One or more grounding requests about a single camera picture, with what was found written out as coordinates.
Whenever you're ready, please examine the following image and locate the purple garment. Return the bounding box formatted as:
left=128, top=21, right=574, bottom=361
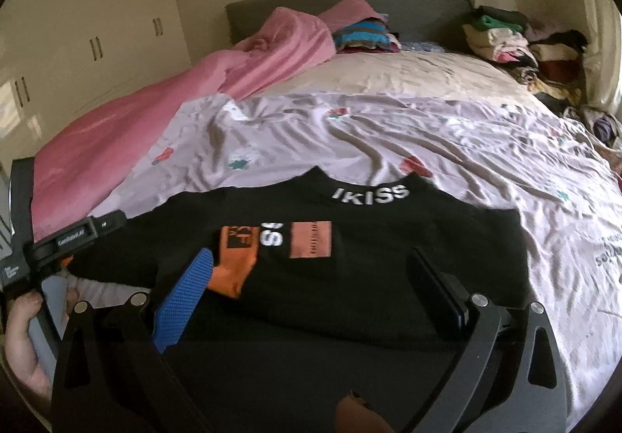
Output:
left=590, top=115, right=620, bottom=145

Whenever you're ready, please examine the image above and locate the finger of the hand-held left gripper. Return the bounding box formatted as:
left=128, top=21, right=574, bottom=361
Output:
left=36, top=211, right=130, bottom=265

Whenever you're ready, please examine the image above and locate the lilac printed bed sheet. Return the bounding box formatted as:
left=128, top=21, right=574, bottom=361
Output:
left=73, top=93, right=622, bottom=414

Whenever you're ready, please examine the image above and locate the person's left hand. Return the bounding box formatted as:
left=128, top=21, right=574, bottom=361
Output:
left=4, top=286, right=81, bottom=403

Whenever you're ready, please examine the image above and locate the stack of striped clothes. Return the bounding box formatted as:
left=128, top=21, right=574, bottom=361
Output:
left=333, top=15, right=402, bottom=55

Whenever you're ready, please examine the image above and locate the cream wardrobe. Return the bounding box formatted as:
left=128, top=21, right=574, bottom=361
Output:
left=0, top=0, right=192, bottom=162

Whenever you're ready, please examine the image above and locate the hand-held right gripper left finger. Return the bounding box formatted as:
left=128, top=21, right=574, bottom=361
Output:
left=51, top=247, right=217, bottom=433

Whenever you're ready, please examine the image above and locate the blue patterned cloth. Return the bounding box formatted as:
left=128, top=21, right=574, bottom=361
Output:
left=398, top=40, right=453, bottom=54

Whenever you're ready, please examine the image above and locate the grey headboard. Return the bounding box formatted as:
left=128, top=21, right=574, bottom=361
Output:
left=224, top=0, right=479, bottom=55

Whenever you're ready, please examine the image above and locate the black printed t-shirt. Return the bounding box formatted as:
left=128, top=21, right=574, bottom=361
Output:
left=68, top=166, right=533, bottom=433

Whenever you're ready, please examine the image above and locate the pile of assorted clothes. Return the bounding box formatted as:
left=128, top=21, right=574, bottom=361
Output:
left=461, top=5, right=591, bottom=118

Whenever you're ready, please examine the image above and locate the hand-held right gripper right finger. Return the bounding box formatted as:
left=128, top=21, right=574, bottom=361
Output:
left=393, top=246, right=574, bottom=433

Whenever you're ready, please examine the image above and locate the pink blanket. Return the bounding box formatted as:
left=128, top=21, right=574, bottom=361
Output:
left=31, top=0, right=384, bottom=242

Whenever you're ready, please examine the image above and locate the cream bed sheet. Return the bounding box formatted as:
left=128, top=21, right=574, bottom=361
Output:
left=238, top=49, right=550, bottom=113

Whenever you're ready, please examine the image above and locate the white curtain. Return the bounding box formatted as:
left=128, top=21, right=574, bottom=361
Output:
left=568, top=0, right=622, bottom=113

